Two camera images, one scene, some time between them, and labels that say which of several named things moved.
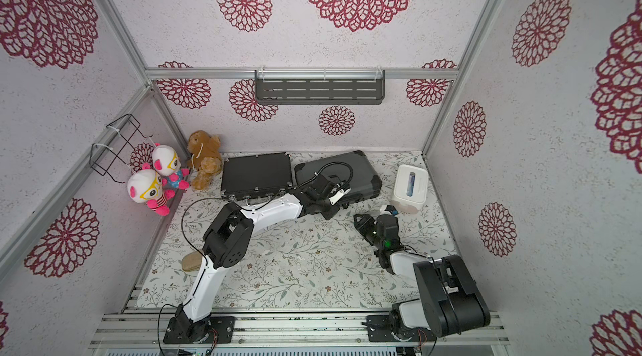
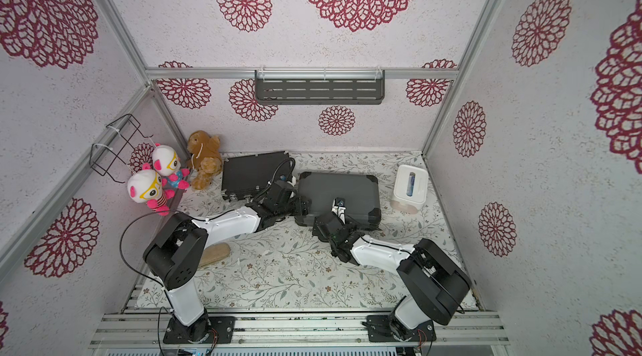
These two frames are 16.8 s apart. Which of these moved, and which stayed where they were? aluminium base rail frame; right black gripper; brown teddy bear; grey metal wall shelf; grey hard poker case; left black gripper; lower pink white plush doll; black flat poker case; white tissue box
Moved: grey hard poker case; left black gripper; right black gripper
Stayed: brown teddy bear; white tissue box; aluminium base rail frame; lower pink white plush doll; grey metal wall shelf; black flat poker case
